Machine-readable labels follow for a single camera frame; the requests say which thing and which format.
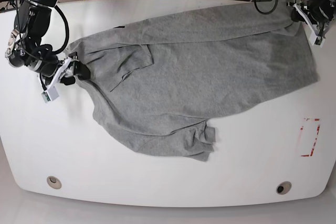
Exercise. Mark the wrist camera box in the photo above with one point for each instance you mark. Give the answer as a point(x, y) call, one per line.
point(50, 94)
point(316, 40)

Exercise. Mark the red tape rectangle marking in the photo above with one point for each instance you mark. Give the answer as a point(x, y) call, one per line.
point(308, 136)

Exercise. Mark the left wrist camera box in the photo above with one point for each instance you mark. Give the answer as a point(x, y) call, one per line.
point(316, 40)

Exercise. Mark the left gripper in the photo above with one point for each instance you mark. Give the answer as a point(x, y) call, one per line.
point(320, 13)

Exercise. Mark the grey Hugging Face T-shirt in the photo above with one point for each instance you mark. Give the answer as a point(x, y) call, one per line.
point(155, 83)

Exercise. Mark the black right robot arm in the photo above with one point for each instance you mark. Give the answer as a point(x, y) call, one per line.
point(26, 49)

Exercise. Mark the left table cable grommet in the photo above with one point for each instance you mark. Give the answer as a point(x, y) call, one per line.
point(54, 182)

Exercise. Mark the table cable grommet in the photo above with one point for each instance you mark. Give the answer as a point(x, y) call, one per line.
point(54, 182)
point(283, 188)

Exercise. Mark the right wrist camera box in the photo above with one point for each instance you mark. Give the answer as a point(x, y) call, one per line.
point(50, 94)

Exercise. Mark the right table cable grommet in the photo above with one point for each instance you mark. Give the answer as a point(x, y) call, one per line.
point(283, 188)

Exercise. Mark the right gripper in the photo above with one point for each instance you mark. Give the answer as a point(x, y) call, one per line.
point(55, 71)

